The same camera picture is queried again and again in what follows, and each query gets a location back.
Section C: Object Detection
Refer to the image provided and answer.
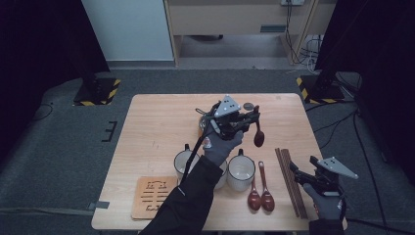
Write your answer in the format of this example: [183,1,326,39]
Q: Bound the light wooden desk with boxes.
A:
[162,0,337,67]

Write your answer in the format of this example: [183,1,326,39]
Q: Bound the reddish brown wooden spoon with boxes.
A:
[253,105,266,149]
[257,161,276,212]
[247,177,262,212]

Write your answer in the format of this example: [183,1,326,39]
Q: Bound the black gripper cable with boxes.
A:
[339,195,348,223]
[180,128,213,184]

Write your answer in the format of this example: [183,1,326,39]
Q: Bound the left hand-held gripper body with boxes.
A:
[195,94,254,141]

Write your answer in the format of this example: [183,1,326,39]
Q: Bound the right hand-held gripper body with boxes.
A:
[308,156,359,197]

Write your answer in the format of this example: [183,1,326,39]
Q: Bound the carved wooden trivet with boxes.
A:
[130,175,179,220]

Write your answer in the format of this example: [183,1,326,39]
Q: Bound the white cable bundle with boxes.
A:
[301,37,322,71]

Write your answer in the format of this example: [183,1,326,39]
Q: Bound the person's right hand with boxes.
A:
[302,184,346,220]

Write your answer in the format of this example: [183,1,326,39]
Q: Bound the long black floor cable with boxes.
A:
[351,109,390,231]

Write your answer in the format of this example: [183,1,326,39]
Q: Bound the row of wooden chopsticks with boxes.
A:
[274,147,308,219]

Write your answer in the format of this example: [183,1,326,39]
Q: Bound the black hanging cable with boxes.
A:
[285,3,302,65]

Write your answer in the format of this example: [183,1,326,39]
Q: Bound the black striped stand base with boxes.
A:
[296,74,346,105]
[72,77,121,107]

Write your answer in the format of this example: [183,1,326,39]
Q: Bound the black curtain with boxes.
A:
[0,0,111,167]
[314,0,415,187]

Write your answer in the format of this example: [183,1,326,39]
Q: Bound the white panel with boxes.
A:
[80,0,174,62]

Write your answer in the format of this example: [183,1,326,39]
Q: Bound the stainless steel bowl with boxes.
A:
[199,114,213,131]

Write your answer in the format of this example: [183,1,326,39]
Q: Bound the white mug with black rim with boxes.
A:
[214,160,229,190]
[227,148,256,193]
[173,143,201,180]

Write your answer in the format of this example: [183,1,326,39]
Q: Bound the person's left hand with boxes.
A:
[202,129,246,167]

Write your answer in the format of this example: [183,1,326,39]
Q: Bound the grey tape piece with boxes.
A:
[87,201,111,211]

